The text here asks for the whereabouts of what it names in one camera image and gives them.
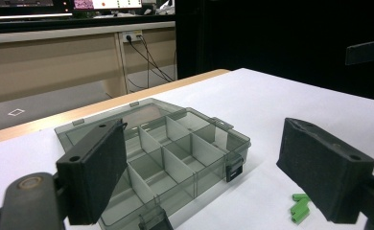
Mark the small green plastic plug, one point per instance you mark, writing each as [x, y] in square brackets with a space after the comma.
[300, 197]
[300, 216]
[299, 206]

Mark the transparent grey compartment box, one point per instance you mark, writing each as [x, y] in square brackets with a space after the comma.
[182, 159]

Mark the white wall power socket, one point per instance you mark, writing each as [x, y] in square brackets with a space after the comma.
[132, 35]

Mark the black curtain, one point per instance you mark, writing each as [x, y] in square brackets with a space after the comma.
[271, 35]

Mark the long beige desk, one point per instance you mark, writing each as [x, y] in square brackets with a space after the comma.
[47, 60]

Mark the bright white-screen computer monitor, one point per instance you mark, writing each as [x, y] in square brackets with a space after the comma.
[111, 4]

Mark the dark computer monitor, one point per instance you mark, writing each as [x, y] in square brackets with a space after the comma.
[22, 4]

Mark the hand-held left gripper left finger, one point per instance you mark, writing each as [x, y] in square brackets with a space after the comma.
[92, 172]

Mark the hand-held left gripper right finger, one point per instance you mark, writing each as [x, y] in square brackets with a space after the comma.
[322, 172]

